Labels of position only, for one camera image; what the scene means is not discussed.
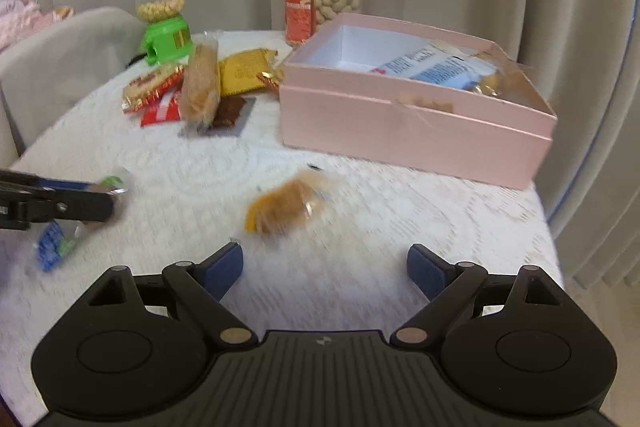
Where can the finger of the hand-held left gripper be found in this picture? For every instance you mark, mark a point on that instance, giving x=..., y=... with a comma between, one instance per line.
x=75, y=207
x=70, y=183

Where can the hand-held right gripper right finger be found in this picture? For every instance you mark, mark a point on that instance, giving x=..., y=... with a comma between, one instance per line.
x=425, y=269

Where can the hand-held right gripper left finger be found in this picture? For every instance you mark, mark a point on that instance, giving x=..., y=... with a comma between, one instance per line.
x=226, y=269

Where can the blue green snack packet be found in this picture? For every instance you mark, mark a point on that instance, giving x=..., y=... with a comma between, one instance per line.
x=52, y=249

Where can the orange snack packet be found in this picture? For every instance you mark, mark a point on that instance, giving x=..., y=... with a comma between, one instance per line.
x=282, y=207

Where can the red striped cracker packet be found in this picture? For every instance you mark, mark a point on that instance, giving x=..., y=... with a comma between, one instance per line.
x=147, y=87

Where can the pink cardboard box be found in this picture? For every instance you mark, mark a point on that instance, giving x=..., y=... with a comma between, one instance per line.
x=400, y=132

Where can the brown snack packet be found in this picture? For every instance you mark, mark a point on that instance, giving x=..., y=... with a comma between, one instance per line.
x=230, y=112

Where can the long clear biscuit packet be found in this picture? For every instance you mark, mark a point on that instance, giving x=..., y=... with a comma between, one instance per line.
x=200, y=82

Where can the yellow red-print snack packet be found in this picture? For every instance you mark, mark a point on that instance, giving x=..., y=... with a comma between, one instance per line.
x=272, y=78

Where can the clear packet of golden snacks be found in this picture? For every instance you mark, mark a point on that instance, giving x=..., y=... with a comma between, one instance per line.
x=500, y=79

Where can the red snack packet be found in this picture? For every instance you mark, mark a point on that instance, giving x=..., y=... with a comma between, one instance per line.
x=160, y=114

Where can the grey chair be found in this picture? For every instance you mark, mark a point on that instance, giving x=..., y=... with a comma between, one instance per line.
x=65, y=62

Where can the pink cloth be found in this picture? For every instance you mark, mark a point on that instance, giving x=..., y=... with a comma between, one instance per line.
x=20, y=19

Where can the green candy dispenser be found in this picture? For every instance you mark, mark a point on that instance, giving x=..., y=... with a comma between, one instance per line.
x=165, y=37

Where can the blue white snack packet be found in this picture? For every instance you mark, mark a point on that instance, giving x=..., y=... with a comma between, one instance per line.
x=435, y=67

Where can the glass peanut jar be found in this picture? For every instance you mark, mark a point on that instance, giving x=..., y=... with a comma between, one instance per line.
x=322, y=2

